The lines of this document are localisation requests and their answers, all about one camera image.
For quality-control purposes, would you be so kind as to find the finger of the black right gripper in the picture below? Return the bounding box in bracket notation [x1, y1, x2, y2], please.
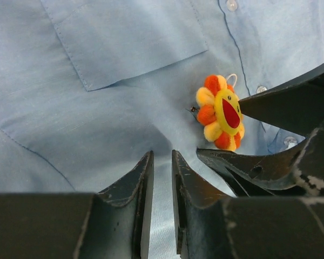
[197, 128, 324, 196]
[239, 63, 324, 136]

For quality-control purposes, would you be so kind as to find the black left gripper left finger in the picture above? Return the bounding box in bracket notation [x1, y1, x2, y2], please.
[0, 152, 154, 258]

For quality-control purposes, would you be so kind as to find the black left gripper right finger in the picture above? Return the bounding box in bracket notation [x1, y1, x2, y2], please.
[172, 151, 324, 258]

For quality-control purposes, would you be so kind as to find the light blue button shirt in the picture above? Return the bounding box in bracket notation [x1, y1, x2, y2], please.
[0, 1, 324, 258]

